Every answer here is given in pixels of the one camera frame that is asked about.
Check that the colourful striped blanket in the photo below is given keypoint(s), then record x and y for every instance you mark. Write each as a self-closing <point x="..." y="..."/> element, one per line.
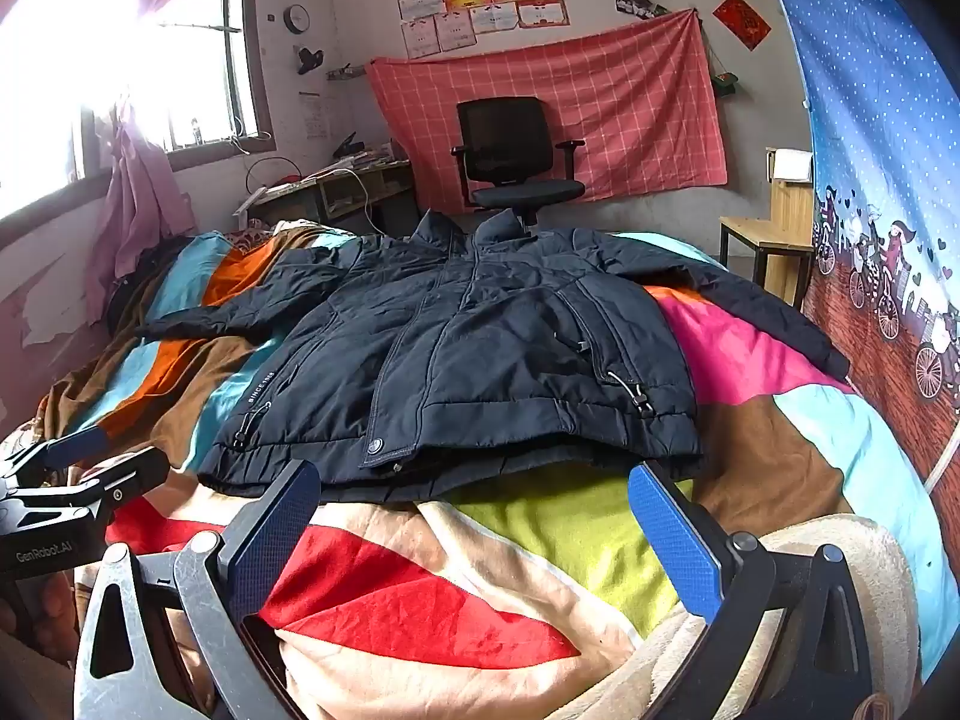
<point x="450" y="600"/>

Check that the blue printed bicycle cloth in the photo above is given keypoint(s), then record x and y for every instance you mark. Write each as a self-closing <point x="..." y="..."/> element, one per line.
<point x="885" y="90"/>

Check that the round wall clock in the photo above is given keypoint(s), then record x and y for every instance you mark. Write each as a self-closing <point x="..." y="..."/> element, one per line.
<point x="298" y="18"/>

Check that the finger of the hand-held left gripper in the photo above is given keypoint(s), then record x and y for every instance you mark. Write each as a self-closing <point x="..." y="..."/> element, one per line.
<point x="75" y="442"/>
<point x="127" y="476"/>

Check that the cluttered wooden desk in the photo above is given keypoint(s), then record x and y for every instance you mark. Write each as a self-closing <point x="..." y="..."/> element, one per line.
<point x="352" y="191"/>

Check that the pink curtain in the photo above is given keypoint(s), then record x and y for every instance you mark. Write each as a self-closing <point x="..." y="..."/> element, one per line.
<point x="142" y="195"/>

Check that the red diamond paper decoration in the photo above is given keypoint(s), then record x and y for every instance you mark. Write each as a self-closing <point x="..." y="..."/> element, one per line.
<point x="741" y="19"/>

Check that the person's left hand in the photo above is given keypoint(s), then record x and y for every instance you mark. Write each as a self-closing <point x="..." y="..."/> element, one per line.
<point x="41" y="607"/>

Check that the black desk stapler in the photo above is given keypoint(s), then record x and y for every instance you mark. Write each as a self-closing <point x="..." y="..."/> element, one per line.
<point x="346" y="145"/>

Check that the group of wall certificates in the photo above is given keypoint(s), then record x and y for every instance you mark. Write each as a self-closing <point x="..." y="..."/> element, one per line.
<point x="487" y="0"/>

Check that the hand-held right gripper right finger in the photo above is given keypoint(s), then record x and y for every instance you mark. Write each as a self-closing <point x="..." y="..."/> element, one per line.
<point x="675" y="540"/>

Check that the black wall-mounted object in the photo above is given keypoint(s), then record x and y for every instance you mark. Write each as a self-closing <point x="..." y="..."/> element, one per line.
<point x="309" y="60"/>

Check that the small green hanging object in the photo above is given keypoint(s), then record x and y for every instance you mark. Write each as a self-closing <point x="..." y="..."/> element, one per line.
<point x="725" y="84"/>

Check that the wooden chair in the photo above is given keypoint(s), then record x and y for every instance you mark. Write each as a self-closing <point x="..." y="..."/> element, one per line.
<point x="791" y="206"/>

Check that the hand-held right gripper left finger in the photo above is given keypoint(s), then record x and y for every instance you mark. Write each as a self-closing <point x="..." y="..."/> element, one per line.
<point x="276" y="536"/>

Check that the white box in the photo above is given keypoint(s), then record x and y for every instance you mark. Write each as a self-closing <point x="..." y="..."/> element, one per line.
<point x="793" y="165"/>

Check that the white wall calendar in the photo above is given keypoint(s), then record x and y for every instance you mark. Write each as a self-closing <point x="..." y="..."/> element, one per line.
<point x="313" y="116"/>

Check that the black office chair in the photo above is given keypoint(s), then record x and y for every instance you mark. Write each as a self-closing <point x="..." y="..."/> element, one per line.
<point x="502" y="142"/>

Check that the small wall shelf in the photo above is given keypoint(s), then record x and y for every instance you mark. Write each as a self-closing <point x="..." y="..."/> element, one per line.
<point x="346" y="73"/>

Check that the barred window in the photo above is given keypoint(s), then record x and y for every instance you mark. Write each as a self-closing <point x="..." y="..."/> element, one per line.
<point x="210" y="90"/>

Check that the red plaid wall cloth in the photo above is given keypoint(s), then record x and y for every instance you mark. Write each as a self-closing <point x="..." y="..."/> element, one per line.
<point x="637" y="112"/>

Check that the dark navy padded jacket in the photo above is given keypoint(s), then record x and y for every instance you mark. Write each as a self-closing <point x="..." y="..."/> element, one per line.
<point x="480" y="330"/>

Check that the wall photos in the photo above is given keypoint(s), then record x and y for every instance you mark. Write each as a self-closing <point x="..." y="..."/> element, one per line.
<point x="637" y="4"/>

